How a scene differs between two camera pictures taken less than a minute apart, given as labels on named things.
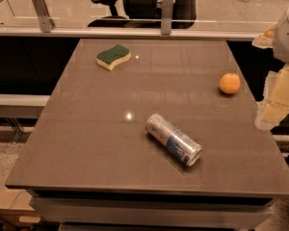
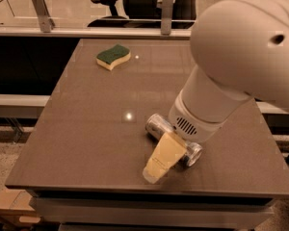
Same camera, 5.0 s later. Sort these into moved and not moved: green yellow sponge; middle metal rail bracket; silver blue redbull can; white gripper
Moved: white gripper
Not moved: silver blue redbull can; middle metal rail bracket; green yellow sponge
